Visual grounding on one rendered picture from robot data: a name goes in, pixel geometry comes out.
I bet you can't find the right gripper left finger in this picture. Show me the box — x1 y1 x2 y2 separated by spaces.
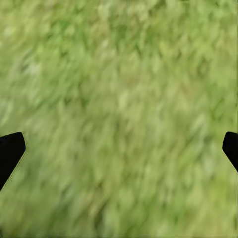
0 132 26 191

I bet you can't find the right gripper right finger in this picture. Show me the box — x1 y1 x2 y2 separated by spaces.
222 132 238 172

